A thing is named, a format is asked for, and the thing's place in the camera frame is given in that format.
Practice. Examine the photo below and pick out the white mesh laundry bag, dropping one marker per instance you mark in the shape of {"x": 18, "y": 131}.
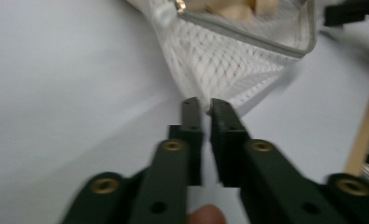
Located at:
{"x": 216, "y": 62}

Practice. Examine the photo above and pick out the wooden strip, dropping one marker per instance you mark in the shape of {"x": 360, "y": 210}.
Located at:
{"x": 362, "y": 133}

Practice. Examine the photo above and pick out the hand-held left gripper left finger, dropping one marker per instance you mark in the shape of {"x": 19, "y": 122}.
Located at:
{"x": 193, "y": 149}

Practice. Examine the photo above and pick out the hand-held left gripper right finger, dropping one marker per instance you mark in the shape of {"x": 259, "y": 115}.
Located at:
{"x": 227, "y": 149}

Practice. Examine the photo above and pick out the cream cloth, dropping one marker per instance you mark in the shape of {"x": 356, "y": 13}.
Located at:
{"x": 235, "y": 9}

